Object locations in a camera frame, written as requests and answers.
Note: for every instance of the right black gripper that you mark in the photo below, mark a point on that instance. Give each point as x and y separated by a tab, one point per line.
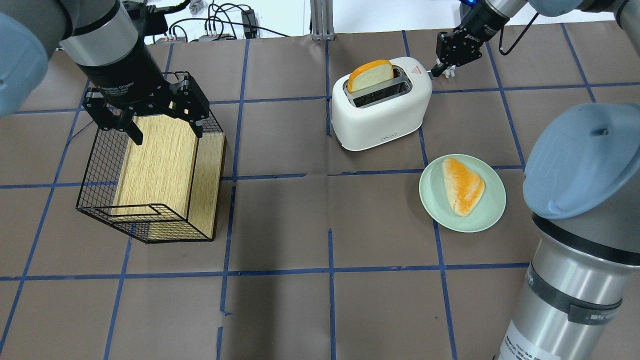
477	26

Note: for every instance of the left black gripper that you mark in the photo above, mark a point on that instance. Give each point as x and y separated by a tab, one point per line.
126	73

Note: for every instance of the white toaster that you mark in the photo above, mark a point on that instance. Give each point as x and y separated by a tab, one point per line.
384	112

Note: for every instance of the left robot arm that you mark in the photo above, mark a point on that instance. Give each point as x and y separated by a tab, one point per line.
105	38

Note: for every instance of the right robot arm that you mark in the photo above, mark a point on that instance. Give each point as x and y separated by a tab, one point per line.
582	187

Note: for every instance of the bread slice in toaster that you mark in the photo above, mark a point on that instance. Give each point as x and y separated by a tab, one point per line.
369	74

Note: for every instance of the wooden board insert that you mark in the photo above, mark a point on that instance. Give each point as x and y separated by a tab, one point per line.
168	186

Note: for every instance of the triangular bread on plate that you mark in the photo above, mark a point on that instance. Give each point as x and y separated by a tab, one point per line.
463	187

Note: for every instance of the black power adapter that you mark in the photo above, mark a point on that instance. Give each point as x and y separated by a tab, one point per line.
250	24

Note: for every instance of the light green plate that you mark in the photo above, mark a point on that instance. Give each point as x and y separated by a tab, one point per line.
487	212

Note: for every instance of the black wire basket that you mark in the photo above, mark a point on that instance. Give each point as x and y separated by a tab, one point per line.
101	176

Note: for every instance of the aluminium frame post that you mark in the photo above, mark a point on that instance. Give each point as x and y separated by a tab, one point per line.
322	20

